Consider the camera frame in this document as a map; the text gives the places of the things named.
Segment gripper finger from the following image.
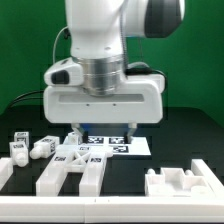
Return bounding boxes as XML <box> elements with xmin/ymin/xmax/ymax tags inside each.
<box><xmin>124</xmin><ymin>123</ymin><xmax>137</xmax><ymax>143</ymax></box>
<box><xmin>71</xmin><ymin>123</ymin><xmax>88</xmax><ymax>142</ymax></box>

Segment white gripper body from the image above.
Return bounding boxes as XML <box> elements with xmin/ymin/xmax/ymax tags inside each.
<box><xmin>44</xmin><ymin>74</ymin><xmax>165</xmax><ymax>124</ymax></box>

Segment white long side rail back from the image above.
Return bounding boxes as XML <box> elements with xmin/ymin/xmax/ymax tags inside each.
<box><xmin>79</xmin><ymin>153</ymin><xmax>107</xmax><ymax>197</ymax></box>

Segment white long side rail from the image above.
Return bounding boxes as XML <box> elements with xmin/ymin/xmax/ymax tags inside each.
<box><xmin>79</xmin><ymin>153</ymin><xmax>107</xmax><ymax>197</ymax></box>
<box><xmin>36</xmin><ymin>153</ymin><xmax>72</xmax><ymax>197</ymax></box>

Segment white long side rail front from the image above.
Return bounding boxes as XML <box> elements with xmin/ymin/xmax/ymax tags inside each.
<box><xmin>36</xmin><ymin>153</ymin><xmax>72</xmax><ymax>197</ymax></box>

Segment white chair seat block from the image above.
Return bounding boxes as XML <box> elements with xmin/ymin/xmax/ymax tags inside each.
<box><xmin>145</xmin><ymin>167</ymin><xmax>214</xmax><ymax>197</ymax></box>

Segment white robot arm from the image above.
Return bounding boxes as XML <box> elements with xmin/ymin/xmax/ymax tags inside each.
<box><xmin>44</xmin><ymin>0</ymin><xmax>185</xmax><ymax>143</ymax></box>

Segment white flat back panel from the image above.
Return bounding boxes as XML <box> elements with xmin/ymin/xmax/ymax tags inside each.
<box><xmin>59</xmin><ymin>135</ymin><xmax>152</xmax><ymax>157</ymax></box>

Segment white left fence block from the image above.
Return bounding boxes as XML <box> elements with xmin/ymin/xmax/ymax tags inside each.
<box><xmin>0</xmin><ymin>158</ymin><xmax>13</xmax><ymax>190</ymax></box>

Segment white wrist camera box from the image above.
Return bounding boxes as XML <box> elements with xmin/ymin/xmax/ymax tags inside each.
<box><xmin>44</xmin><ymin>58</ymin><xmax>84</xmax><ymax>86</ymax></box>

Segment black base cables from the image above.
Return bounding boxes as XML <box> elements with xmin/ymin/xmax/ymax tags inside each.
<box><xmin>6</xmin><ymin>89</ymin><xmax>44</xmax><ymax>110</ymax></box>

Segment white right fence rail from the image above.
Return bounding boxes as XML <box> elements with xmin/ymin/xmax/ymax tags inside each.
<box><xmin>191</xmin><ymin>159</ymin><xmax>224</xmax><ymax>198</ymax></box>

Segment white fence rail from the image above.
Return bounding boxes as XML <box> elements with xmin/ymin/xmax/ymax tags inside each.
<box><xmin>0</xmin><ymin>196</ymin><xmax>224</xmax><ymax>223</ymax></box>
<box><xmin>191</xmin><ymin>159</ymin><xmax>224</xmax><ymax>198</ymax></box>

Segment white front fence rail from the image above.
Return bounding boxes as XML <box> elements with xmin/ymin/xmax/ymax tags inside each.
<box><xmin>0</xmin><ymin>196</ymin><xmax>224</xmax><ymax>223</ymax></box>

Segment grey camera cable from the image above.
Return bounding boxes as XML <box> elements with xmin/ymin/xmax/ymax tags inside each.
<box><xmin>53</xmin><ymin>26</ymin><xmax>72</xmax><ymax>61</ymax></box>

